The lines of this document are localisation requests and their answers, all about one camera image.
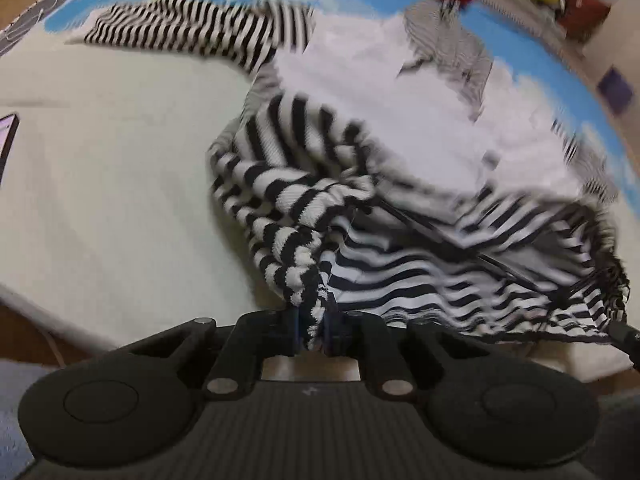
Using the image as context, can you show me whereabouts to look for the purple box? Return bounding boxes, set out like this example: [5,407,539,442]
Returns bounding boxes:
[597,67,632,112]

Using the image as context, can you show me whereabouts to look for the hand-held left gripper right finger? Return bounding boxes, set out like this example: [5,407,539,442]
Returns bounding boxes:
[324,310,483,397]

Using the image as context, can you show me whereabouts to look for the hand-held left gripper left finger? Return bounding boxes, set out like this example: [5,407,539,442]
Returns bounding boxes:
[124,309,305,397]

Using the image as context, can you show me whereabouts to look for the black phone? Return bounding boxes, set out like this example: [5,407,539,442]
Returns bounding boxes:
[0,113,22,187]

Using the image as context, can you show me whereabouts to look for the dark red bag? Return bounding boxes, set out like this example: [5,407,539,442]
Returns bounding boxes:
[559,0,613,42]

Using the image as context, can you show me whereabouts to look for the blue cloud printed blanket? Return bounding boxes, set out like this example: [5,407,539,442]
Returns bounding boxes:
[0,0,640,397]

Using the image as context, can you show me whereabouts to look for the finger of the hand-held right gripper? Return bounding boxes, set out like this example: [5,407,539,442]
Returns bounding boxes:
[607,319,640,367]

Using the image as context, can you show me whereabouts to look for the black white striped shirt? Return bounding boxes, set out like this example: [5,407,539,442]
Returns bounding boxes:
[65,0,632,352]

